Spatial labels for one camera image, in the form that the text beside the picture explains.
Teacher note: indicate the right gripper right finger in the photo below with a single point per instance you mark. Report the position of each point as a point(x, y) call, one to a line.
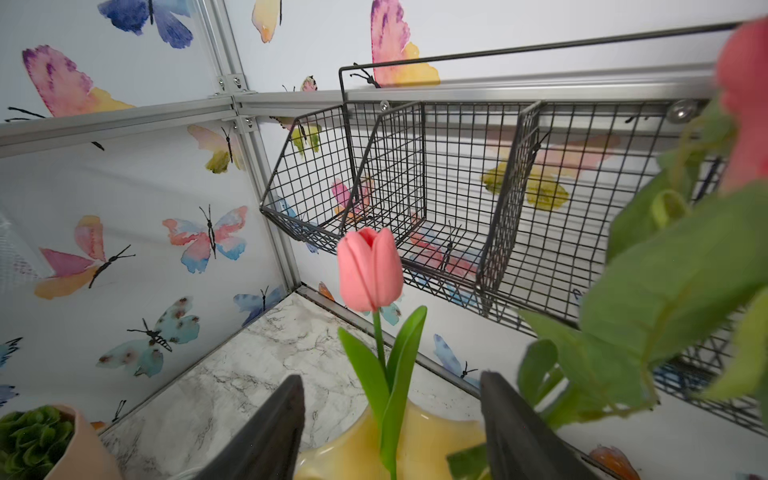
point(519, 444)

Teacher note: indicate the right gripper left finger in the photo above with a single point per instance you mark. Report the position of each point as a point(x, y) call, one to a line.
point(267, 446)

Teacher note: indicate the small pink rosebud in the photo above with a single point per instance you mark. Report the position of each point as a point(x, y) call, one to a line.
point(371, 277)

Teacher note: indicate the pink rose tall stem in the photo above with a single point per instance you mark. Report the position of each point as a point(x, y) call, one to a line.
point(685, 258)

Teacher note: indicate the yellow ruffled glass vase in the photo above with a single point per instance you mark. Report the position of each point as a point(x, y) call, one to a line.
point(425, 443)

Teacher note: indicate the green succulent in pink pot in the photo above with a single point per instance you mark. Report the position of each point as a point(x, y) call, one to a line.
point(54, 442)

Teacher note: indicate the black wire wall basket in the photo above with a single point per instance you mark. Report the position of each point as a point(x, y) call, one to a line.
point(495, 206)

